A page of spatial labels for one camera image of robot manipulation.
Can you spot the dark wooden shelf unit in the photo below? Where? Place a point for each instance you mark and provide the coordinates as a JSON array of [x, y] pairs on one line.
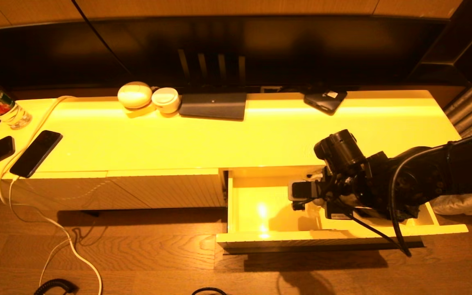
[[465, 41]]

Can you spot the beige wooden cabinet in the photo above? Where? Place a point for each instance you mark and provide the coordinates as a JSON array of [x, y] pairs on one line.
[[178, 143]]

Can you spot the white oval case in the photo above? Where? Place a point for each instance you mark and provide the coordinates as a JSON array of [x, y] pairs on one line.
[[134, 96]]

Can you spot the dark grey flat box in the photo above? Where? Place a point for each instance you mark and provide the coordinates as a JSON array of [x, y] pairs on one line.
[[213, 105]]

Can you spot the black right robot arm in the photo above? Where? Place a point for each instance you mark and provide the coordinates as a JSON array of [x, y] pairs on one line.
[[424, 176]]

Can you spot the white round lidded cup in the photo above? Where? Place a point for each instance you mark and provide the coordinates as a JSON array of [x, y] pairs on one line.
[[165, 99]]

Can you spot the black television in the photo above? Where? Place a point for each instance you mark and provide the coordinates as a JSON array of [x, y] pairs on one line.
[[301, 45]]

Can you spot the black smartphone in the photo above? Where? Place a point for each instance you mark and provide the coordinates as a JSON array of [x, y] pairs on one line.
[[35, 153]]

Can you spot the clear bottle with white cap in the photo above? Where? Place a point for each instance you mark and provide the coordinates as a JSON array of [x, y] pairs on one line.
[[316, 208]]

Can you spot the small black labelled device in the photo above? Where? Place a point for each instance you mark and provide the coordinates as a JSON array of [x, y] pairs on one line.
[[325, 102]]

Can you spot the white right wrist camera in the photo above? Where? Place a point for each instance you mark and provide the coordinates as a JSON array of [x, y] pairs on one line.
[[301, 190]]

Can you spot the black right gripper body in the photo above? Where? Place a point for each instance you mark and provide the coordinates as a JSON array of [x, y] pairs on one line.
[[338, 211]]

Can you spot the clear bottle with colourful label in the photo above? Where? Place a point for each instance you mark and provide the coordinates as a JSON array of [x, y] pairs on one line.
[[2, 108]]

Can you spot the cream white drawer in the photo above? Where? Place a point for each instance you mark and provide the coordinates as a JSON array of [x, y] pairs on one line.
[[260, 213]]

